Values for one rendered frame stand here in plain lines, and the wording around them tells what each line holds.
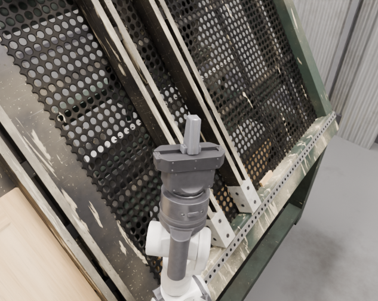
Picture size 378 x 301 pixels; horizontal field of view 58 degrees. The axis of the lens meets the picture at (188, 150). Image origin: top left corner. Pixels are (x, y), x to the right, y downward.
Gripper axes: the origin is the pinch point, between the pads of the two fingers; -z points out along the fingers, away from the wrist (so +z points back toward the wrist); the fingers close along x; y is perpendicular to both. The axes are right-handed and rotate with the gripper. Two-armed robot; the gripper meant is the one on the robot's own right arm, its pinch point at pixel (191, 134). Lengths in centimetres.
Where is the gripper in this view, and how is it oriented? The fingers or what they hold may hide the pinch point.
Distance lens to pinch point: 56.3
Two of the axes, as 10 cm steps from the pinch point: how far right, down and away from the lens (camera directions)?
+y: -3.4, -4.6, 8.2
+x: -9.4, 0.7, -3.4
